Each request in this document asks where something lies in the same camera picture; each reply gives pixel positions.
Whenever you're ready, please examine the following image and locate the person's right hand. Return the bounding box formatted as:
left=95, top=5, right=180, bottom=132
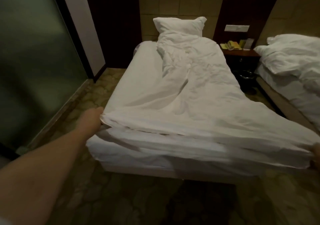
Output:
left=310, top=142, right=320, bottom=170

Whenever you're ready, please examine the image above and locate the pale green box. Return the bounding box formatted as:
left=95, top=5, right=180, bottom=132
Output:
left=242, top=38, right=255, bottom=50

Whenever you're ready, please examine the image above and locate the person's left hand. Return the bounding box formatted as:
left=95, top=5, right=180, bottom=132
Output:
left=75, top=107, right=106, bottom=135

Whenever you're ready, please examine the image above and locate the black trash bin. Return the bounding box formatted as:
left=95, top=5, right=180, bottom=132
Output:
left=235, top=70, right=258, bottom=93

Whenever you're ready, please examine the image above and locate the white bed sheet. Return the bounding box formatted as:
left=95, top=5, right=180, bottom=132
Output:
left=86, top=40, right=311, bottom=178

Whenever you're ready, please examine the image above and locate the beige padded headboard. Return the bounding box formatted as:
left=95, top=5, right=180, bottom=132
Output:
left=137, top=0, right=320, bottom=46

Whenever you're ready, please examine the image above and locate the dark wooden wall panel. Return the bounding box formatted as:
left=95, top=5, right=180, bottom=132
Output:
left=213, top=0, right=281, bottom=46

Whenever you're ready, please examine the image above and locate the frosted glass partition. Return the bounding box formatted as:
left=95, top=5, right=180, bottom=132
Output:
left=0, top=0, right=90, bottom=153

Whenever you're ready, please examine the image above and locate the dark wooden column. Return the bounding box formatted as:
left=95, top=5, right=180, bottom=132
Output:
left=82, top=0, right=143, bottom=69

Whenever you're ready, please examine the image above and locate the reddish wooden nightstand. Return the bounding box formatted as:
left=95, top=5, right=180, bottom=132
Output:
left=220, top=48, right=261, bottom=73

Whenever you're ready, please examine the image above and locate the white switch panel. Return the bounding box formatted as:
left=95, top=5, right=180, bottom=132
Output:
left=224, top=25, right=250, bottom=33

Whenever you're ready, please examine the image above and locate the yellow telephone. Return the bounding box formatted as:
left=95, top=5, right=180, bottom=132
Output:
left=220, top=41, right=243, bottom=51

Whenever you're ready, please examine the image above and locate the person's left forearm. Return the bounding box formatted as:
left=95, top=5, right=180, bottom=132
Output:
left=0, top=127, right=91, bottom=225

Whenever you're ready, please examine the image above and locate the white pillow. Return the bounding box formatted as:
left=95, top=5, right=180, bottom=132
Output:
left=153, top=17, right=207, bottom=38

